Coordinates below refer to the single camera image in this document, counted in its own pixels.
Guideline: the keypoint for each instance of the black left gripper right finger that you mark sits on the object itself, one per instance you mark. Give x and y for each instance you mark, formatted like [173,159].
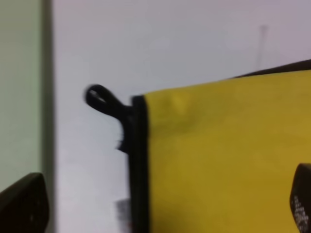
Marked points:
[300,198]

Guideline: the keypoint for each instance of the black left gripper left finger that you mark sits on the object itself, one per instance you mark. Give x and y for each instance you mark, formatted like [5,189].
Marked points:
[24,206]

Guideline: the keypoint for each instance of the yellow towel with black trim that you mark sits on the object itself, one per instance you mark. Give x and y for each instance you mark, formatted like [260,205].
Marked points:
[217,157]

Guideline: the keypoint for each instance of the light green plastic tray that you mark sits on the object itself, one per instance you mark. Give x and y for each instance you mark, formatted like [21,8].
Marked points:
[26,89]

